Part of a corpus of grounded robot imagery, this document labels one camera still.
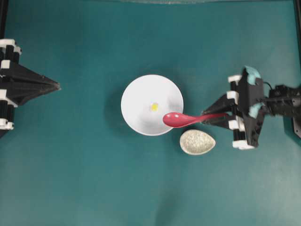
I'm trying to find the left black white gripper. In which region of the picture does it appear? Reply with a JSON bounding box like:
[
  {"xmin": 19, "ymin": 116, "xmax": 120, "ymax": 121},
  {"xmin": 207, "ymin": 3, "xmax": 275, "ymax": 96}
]
[{"xmin": 0, "ymin": 39, "xmax": 61, "ymax": 138}]

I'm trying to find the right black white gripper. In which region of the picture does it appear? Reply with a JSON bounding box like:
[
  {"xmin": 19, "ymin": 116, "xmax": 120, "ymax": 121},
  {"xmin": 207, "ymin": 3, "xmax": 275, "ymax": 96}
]
[{"xmin": 201, "ymin": 66, "xmax": 265, "ymax": 150}]

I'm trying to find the pink plastic spoon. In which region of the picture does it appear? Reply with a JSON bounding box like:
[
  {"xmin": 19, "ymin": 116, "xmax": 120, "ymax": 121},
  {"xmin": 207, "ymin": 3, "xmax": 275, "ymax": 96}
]
[{"xmin": 163, "ymin": 112, "xmax": 228, "ymax": 128}]

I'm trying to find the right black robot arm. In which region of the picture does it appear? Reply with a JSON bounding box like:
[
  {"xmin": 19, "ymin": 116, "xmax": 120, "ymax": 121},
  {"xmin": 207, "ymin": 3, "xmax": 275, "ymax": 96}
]
[{"xmin": 203, "ymin": 66, "xmax": 301, "ymax": 150}]

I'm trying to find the speckled ceramic spoon rest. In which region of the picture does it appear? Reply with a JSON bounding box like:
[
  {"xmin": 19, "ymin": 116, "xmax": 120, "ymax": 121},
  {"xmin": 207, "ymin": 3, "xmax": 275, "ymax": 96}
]
[{"xmin": 179, "ymin": 129, "xmax": 216, "ymax": 155}]

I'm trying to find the yellow hexagonal prism block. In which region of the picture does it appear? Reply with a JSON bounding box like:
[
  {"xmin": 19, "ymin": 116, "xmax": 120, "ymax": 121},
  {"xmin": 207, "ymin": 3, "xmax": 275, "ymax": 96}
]
[{"xmin": 150, "ymin": 103, "xmax": 158, "ymax": 112}]

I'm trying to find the white round bowl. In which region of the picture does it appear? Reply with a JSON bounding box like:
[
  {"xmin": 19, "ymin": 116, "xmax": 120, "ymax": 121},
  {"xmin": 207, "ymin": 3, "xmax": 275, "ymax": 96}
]
[{"xmin": 120, "ymin": 75, "xmax": 184, "ymax": 136}]

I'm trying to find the right black frame post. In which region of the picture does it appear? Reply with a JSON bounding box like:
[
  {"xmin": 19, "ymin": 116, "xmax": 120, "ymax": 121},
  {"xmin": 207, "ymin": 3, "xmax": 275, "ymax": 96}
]
[{"xmin": 291, "ymin": 0, "xmax": 301, "ymax": 138}]

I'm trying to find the black frame post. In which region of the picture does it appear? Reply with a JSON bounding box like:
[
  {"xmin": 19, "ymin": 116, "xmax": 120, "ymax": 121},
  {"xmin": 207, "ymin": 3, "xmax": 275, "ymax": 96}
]
[
  {"xmin": 0, "ymin": 0, "xmax": 8, "ymax": 39},
  {"xmin": 291, "ymin": 0, "xmax": 301, "ymax": 138}
]

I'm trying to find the left black frame post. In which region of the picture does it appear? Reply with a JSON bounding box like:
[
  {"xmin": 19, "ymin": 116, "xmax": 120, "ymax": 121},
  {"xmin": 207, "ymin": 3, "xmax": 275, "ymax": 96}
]
[{"xmin": 0, "ymin": 0, "xmax": 8, "ymax": 39}]

